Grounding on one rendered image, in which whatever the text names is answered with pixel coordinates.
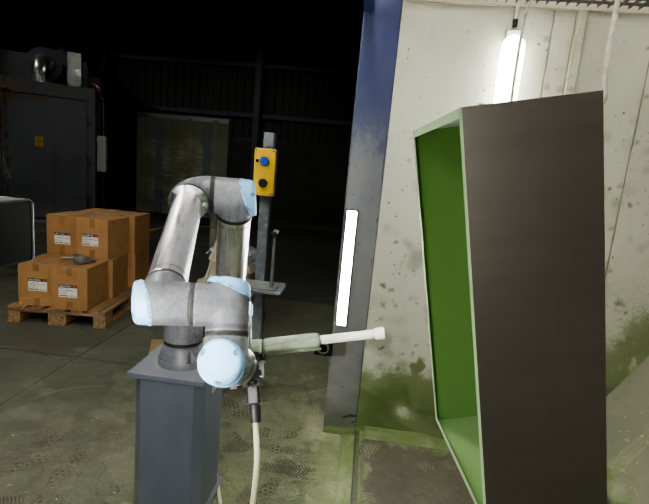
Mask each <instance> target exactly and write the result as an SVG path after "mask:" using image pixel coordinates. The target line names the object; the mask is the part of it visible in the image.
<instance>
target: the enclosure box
mask: <svg viewBox="0 0 649 504"><path fill-rule="evenodd" d="M413 141H414V153H415V166H416V178H417V191H418V203H419V216H420V228H421V241H422V254H423V266H424V279H425V291H426V304H427V316H428V329H429V341H430V354H431V366H432V379H433V391H434V404H435V416H436V422H437V424H438V426H439V428H440V430H441V432H442V434H443V437H444V439H445V441H446V443H447V445H448V447H449V449H450V452H451V454H452V456H453V458H454V460H455V462H456V464H457V467H458V469H459V471H460V473H461V475H462V477H463V480H464V482H465V484H466V486H467V488H468V490H469V492H470V495H471V497H472V499H473V501H474V503H475V504H607V430H606V322H605V214H604V106H603V90H599V91H591V92H582V93H574V94H566V95H557V96H549V97H540V98H532V99H524V100H515V101H507V102H499V103H490V104H482V105H474V106H465V107H460V108H458V109H456V110H454V111H452V112H450V113H448V114H446V115H444V116H442V117H440V118H438V119H436V120H434V121H432V122H430V123H428V124H426V125H424V126H422V127H420V128H418V129H416V130H414V131H413Z"/></svg>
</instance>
